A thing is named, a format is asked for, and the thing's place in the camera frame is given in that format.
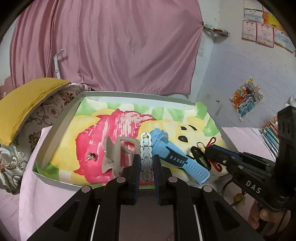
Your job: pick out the small silver earring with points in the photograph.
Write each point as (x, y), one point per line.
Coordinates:
(91, 157)

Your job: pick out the patterned brown pillow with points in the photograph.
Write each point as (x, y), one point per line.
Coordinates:
(15, 157)

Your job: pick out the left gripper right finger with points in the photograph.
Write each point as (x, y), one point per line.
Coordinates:
(199, 213)

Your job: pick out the colourful bear towel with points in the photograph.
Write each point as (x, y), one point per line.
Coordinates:
(131, 138)

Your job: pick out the grey hair claw clip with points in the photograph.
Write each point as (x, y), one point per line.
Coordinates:
(112, 154)

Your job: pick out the white window handle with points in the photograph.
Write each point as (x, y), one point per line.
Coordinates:
(56, 65)

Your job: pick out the pink curtain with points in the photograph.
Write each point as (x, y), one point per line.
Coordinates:
(134, 46)

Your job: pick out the stack of books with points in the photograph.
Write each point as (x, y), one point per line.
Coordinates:
(269, 134)

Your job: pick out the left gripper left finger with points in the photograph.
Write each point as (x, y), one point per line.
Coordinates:
(93, 213)

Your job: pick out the person right hand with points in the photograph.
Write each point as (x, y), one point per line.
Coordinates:
(279, 220)

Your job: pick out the curtain tieback clip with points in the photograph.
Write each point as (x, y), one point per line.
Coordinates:
(215, 31)

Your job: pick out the pink bed sheet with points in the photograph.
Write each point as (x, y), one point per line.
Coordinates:
(24, 213)

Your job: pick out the blue smart watch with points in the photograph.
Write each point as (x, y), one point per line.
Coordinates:
(173, 155)

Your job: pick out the black white hair clip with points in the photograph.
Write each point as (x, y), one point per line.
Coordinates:
(146, 173)

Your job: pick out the colourful wall sticker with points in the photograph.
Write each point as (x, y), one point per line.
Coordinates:
(246, 98)

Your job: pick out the yellow pillow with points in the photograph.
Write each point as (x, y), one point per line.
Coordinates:
(17, 106)

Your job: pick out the grey shallow box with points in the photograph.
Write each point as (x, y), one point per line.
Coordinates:
(124, 136)

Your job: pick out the pink wall certificates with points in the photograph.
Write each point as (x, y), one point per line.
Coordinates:
(259, 25)

